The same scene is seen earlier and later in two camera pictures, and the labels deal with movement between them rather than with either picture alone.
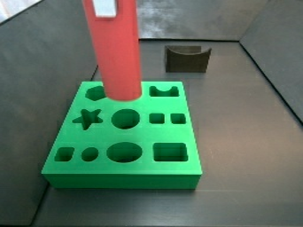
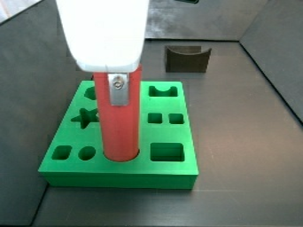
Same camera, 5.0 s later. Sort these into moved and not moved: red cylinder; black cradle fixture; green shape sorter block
Moved: red cylinder
Not moved: green shape sorter block; black cradle fixture
